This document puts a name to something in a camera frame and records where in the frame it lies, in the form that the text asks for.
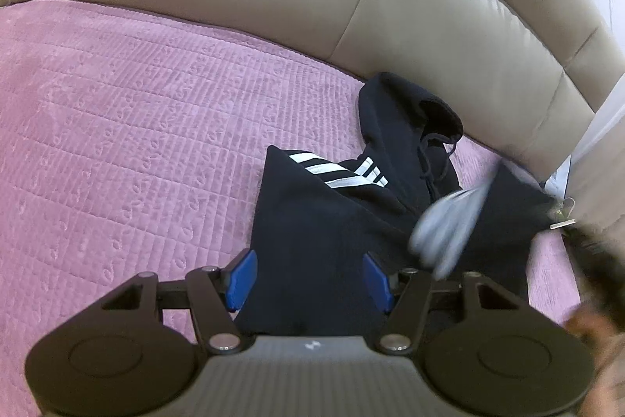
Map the navy blue striped hoodie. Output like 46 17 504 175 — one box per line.
236 73 554 336

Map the person's right hand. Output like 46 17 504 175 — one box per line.
564 302 624 411

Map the pink quilted bedspread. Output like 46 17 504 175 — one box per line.
0 0 583 417

